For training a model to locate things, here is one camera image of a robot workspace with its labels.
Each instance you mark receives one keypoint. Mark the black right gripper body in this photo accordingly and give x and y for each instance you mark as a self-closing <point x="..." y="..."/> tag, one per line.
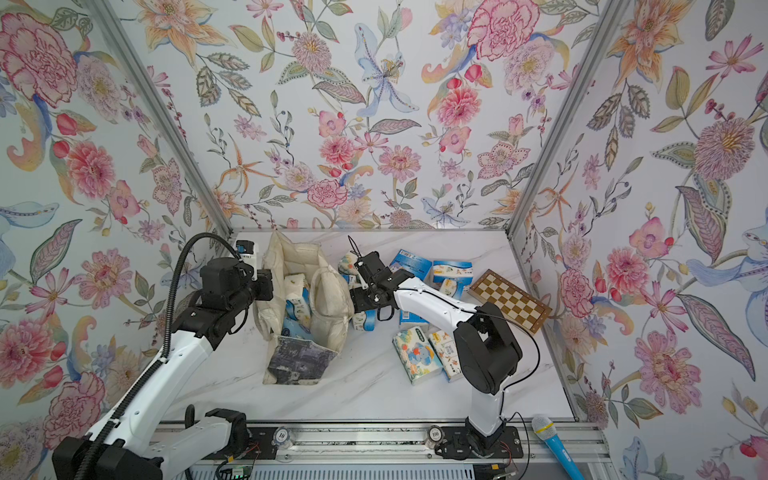
<point x="366" y="299"/>

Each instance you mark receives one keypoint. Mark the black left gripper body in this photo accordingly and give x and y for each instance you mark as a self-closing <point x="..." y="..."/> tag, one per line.
<point x="256" y="289"/>

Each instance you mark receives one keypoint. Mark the cream canvas tote bag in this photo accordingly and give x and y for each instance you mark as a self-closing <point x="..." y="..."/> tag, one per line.
<point x="298" y="353"/>

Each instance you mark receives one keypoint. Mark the orange blue tissue pack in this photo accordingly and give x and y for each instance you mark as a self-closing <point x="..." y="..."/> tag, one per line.
<point x="446" y="350"/>

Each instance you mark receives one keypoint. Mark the green cartoon tissue pack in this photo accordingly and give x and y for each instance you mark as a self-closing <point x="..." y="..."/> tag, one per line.
<point x="417" y="356"/>

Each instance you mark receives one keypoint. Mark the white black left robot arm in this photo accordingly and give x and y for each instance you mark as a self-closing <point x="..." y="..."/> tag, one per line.
<point x="119" y="446"/>

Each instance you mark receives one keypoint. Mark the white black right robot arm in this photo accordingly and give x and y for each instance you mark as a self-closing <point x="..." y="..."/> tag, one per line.
<point x="488" y="350"/>

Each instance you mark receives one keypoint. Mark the colourful tissue pack at back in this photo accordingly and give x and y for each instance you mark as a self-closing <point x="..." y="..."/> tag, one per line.
<point x="347" y="265"/>

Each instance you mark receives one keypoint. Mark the blue barcode tissue pack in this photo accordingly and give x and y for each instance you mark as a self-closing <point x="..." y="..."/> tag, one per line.
<point x="418" y="266"/>

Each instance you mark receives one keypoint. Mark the blue white floral tissue pack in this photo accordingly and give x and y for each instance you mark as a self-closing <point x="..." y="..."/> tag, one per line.
<point x="452" y="277"/>

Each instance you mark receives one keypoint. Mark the wooden chess board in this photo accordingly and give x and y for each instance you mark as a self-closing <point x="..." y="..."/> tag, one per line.
<point x="516" y="305"/>

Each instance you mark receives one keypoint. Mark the blue microphone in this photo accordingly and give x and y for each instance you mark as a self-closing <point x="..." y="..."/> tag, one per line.
<point x="546" y="431"/>

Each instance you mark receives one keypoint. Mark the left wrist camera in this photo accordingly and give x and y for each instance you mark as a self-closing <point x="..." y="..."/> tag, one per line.
<point x="248" y="252"/>

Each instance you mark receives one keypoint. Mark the metal base rail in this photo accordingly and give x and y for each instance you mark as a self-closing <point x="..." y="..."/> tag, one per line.
<point x="335" y="450"/>

